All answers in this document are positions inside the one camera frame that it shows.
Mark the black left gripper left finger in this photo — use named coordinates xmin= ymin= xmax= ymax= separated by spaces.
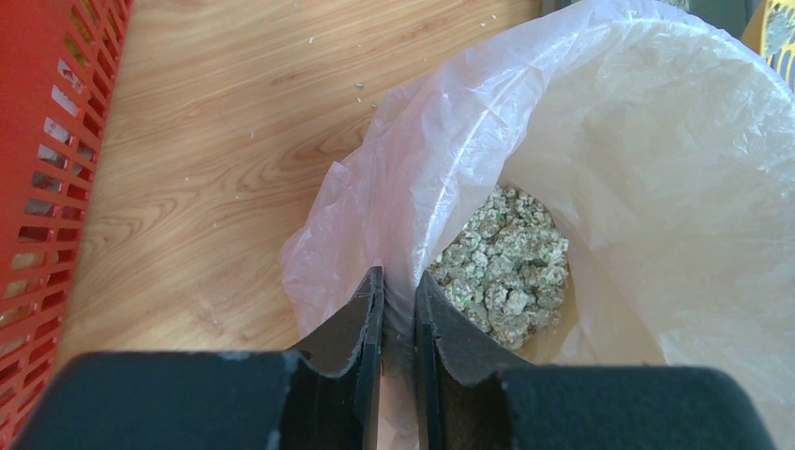
xmin=14 ymin=267 xmax=384 ymax=449

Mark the white bin with bag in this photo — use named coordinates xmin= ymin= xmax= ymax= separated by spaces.
xmin=280 ymin=1 xmax=794 ymax=449

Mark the yellow litter scoop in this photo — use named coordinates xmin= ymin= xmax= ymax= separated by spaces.
xmin=741 ymin=0 xmax=794 ymax=90

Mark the red shopping basket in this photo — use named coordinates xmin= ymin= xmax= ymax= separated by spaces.
xmin=1 ymin=1 xmax=132 ymax=448

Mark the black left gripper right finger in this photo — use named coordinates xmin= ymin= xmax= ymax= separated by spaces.
xmin=415 ymin=274 xmax=773 ymax=449

